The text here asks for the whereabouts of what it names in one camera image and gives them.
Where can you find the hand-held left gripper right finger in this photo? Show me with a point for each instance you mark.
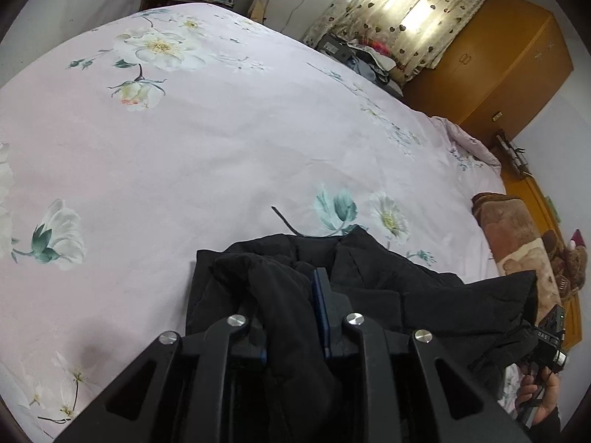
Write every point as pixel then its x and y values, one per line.
pixel 319 307

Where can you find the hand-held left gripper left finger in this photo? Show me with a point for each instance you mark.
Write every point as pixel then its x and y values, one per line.
pixel 231 332

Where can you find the black puffer jacket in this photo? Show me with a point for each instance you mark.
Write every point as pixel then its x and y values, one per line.
pixel 415 300

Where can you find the person's right forearm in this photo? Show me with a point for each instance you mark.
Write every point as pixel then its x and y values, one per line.
pixel 547 429

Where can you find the pile of clothes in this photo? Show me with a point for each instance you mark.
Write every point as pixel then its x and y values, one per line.
pixel 364 57

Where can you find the person's right hand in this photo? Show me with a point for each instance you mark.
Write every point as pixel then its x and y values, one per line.
pixel 540 397

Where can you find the brown teddy bear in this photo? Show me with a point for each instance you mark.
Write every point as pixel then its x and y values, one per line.
pixel 570 263

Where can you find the brown bear print pillow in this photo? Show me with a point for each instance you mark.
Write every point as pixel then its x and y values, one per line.
pixel 512 235

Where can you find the bed with pink floral sheet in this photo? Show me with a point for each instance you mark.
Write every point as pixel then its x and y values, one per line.
pixel 207 138

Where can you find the wooden wardrobe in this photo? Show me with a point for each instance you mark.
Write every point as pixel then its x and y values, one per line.
pixel 494 64

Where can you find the heart print curtain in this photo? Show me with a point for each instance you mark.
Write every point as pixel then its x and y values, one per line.
pixel 401 14

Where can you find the white cabinet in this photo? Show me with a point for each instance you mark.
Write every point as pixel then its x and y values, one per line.
pixel 295 0

